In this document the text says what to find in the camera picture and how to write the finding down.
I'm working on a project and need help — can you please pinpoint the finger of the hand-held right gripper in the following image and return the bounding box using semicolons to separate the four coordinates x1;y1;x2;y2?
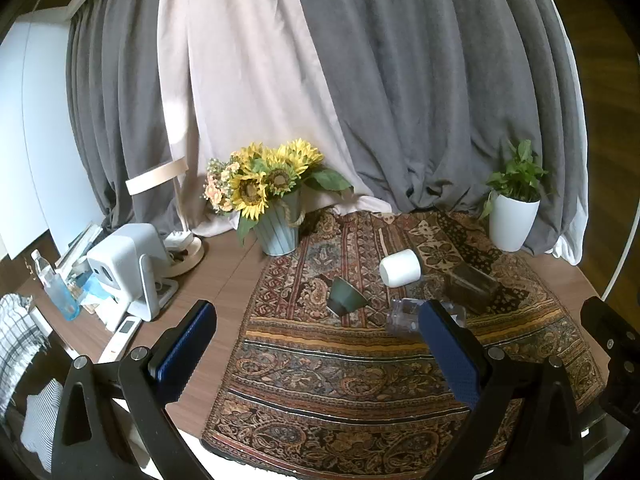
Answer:
581;296;640;428

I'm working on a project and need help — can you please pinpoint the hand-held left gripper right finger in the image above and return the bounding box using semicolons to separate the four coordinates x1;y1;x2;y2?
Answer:
418;299;585;480

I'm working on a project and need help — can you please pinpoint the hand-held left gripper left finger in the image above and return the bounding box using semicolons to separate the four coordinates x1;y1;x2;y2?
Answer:
51;300;218;480

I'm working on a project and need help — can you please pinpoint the clear plastic cup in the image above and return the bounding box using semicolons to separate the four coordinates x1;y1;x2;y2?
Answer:
385;297;468;337

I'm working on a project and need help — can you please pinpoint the dark brown glass cup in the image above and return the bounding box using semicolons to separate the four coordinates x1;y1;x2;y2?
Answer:
445;264;501;314

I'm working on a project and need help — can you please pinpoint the white cup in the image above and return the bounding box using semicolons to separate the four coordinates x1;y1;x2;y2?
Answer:
379;249;421;288

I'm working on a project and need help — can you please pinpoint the dark green cup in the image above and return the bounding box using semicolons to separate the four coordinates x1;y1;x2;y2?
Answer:
327;276;370;317

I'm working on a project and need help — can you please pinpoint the white remote control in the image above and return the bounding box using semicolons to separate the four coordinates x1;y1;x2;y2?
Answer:
97;316;144;364

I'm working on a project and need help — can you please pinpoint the blue tissue pack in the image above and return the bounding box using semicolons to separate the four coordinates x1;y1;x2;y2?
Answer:
77;270;107;307

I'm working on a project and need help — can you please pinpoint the white projector on stand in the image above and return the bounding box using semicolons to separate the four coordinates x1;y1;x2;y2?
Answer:
86;223;180;321

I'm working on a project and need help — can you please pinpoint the patterned paisley table cloth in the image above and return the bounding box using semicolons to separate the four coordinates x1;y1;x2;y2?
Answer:
201;210;608;478

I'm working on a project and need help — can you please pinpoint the clear water bottle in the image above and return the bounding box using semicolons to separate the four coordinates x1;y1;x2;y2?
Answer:
31;250;81;322

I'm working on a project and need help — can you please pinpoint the white plant pot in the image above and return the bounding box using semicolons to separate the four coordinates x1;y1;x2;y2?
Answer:
489;192;541;253

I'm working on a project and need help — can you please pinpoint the white sheer curtain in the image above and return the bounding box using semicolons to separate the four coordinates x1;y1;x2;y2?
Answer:
544;0;590;267

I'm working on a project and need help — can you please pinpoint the stack of books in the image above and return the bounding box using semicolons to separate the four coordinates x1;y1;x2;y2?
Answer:
55;222;107;281

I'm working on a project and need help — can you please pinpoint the ribbed grey-blue vase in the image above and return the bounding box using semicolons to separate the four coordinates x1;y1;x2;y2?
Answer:
254;192;306;256

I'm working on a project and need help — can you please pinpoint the striped white cloth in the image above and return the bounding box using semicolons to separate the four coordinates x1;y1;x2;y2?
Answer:
22;380;66;462

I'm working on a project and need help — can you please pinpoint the checked cloth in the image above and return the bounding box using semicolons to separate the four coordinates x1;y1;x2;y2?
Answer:
0;294;49;413

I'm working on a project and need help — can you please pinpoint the green leafy plant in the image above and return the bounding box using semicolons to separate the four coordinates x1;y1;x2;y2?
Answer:
481;140;552;219

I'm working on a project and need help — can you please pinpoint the white desk lamp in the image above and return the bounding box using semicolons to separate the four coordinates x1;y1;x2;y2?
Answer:
125;156;205;277

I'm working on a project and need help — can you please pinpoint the sunflower bouquet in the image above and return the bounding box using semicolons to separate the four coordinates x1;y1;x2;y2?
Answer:
202;138;355;247

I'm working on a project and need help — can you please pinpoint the white cabinet panel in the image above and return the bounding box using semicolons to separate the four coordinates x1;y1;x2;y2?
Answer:
0;7;107;262

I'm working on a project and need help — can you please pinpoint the grey curtain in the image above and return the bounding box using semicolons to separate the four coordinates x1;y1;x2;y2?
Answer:
65;0;588;262

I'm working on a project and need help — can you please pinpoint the beige curtain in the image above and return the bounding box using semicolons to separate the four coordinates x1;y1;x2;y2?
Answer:
159;0;397;239

